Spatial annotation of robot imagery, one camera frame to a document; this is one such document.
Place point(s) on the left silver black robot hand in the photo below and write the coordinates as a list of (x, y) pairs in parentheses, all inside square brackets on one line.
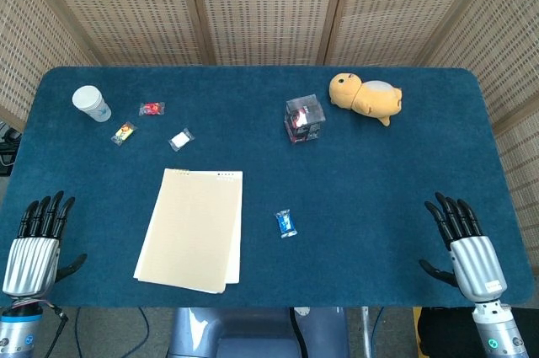
[(31, 261)]

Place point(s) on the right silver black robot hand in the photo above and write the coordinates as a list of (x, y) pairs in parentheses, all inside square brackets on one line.
[(478, 265)]

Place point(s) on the beige paper notepad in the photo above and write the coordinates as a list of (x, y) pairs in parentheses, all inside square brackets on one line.
[(193, 227)]

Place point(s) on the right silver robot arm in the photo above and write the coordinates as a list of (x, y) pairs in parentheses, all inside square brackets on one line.
[(499, 332)]

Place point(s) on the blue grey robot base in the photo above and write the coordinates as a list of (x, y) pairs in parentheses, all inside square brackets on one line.
[(252, 332)]

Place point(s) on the black yellow bag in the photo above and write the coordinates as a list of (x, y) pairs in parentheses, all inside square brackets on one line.
[(446, 332)]

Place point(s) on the black equipment beside table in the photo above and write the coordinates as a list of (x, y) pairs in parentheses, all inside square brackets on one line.
[(8, 151)]

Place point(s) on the metal table leg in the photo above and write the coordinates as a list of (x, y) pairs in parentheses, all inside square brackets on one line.
[(366, 332)]

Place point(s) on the blue table mat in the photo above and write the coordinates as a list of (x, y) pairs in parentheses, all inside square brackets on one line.
[(358, 189)]

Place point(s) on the yellow green candy packet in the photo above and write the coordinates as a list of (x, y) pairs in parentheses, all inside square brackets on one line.
[(124, 133)]

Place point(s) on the white paper cup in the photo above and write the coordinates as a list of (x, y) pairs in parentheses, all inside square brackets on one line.
[(88, 101)]

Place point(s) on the white candy packet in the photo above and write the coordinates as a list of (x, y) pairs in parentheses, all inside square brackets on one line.
[(181, 139)]

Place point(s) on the red candy packet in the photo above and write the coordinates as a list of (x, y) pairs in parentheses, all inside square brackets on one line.
[(152, 109)]

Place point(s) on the blue candy packet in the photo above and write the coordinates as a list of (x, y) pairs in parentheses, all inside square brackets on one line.
[(286, 223)]

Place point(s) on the woven bamboo screen panel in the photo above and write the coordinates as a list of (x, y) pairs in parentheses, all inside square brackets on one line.
[(126, 8), (25, 38), (400, 8), (505, 59), (265, 8)]

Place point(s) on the yellow plush toy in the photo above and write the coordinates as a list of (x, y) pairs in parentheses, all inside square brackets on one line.
[(358, 94)]

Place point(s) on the clear box with toy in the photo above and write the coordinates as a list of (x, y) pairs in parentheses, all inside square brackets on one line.
[(304, 120)]

